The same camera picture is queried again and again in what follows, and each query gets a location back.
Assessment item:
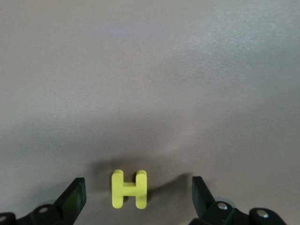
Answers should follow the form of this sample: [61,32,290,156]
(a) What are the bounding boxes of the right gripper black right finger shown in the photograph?
[191,175,288,225]

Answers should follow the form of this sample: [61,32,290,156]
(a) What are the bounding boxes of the yellow foam uppercase H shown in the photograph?
[111,169,148,210]

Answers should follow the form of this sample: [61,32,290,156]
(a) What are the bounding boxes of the brown table cover sheet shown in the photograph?
[0,0,300,225]

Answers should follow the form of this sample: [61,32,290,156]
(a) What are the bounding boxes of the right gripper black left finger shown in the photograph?
[0,177,87,225]

